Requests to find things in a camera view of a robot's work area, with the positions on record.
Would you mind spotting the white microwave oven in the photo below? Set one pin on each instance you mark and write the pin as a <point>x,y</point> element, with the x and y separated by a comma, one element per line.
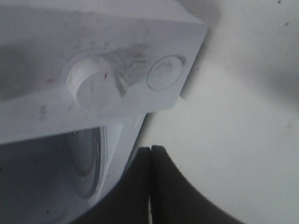
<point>40,41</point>

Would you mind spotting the glass microwave turntable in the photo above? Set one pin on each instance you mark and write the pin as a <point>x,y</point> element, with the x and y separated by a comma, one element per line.
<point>83,152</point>

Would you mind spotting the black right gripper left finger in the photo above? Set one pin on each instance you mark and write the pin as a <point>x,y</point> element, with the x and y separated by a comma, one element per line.
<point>127,202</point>

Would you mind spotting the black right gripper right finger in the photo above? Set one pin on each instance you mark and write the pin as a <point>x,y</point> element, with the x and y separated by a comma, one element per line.
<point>174,200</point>

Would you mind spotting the round white door button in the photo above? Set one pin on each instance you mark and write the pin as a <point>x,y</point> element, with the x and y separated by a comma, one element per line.
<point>164,73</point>

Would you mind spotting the white lower microwave knob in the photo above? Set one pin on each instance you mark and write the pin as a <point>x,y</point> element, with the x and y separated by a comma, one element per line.
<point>97,83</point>

